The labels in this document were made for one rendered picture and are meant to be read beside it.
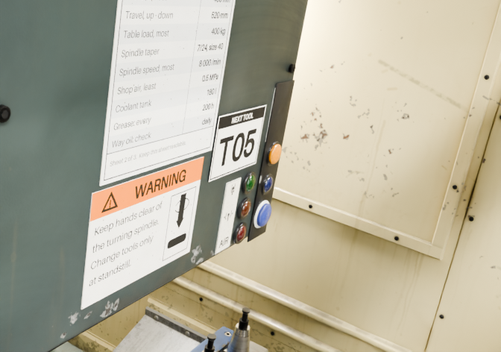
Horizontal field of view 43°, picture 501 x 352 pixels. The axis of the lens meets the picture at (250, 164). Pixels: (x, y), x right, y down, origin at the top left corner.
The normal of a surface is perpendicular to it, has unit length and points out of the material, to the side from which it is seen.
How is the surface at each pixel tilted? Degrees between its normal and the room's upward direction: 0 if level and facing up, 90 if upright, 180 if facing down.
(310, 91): 90
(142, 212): 90
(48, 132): 90
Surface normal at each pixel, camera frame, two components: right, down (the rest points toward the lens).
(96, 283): 0.85, 0.30
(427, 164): -0.50, 0.19
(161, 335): -0.05, -0.77
